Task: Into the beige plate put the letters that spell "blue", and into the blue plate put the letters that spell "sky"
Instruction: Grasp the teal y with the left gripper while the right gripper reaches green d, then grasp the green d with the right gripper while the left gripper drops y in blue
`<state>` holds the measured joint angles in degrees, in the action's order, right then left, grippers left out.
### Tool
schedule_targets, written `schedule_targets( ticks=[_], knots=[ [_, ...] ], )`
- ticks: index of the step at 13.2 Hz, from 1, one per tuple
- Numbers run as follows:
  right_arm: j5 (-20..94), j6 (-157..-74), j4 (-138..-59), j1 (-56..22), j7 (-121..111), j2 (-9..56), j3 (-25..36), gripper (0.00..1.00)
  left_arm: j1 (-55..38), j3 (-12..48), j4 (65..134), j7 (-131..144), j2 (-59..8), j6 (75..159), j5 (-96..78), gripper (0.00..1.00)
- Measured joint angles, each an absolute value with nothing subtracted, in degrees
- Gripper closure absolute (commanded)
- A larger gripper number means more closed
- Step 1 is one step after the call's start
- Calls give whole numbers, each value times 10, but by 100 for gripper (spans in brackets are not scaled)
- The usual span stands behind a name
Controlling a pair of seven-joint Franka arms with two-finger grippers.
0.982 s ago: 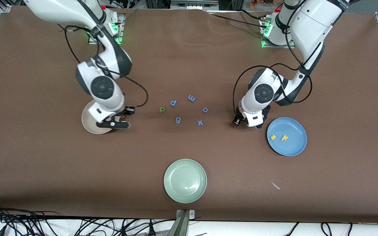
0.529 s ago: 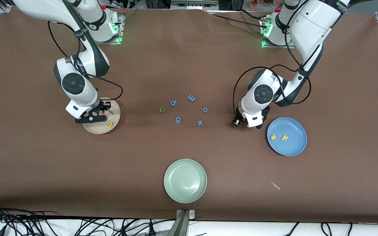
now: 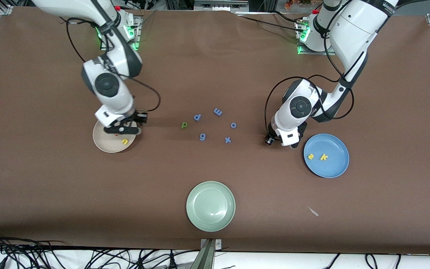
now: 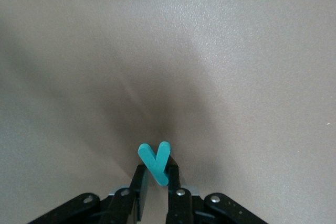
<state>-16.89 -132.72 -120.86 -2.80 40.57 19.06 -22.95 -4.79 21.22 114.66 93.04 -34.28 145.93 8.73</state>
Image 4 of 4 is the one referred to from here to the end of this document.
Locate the teal letter y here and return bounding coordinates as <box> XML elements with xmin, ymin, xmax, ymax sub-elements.
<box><xmin>137</xmin><ymin>141</ymin><xmax>172</xmax><ymax>187</ymax></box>

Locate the brown table mat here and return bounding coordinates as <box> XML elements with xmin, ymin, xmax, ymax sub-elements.
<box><xmin>0</xmin><ymin>0</ymin><xmax>336</xmax><ymax>224</ymax></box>

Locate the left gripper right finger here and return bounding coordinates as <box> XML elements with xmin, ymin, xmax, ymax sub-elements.
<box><xmin>165</xmin><ymin>166</ymin><xmax>268</xmax><ymax>224</ymax></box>

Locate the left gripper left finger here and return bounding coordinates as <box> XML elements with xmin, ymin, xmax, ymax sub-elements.
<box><xmin>27</xmin><ymin>165</ymin><xmax>152</xmax><ymax>224</ymax></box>

